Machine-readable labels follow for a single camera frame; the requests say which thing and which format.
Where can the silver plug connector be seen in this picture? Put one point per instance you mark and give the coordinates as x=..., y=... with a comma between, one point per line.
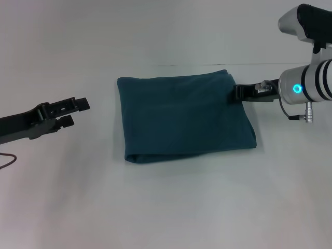
x=309, y=112

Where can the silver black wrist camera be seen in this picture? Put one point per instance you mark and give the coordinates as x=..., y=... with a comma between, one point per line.
x=306, y=23

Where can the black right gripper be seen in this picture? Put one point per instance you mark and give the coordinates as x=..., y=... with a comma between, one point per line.
x=250, y=93

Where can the blue t-shirt with white print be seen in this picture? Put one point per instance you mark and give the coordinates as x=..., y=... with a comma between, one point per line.
x=181, y=116

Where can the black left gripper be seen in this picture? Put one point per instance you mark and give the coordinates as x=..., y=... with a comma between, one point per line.
x=20, y=127

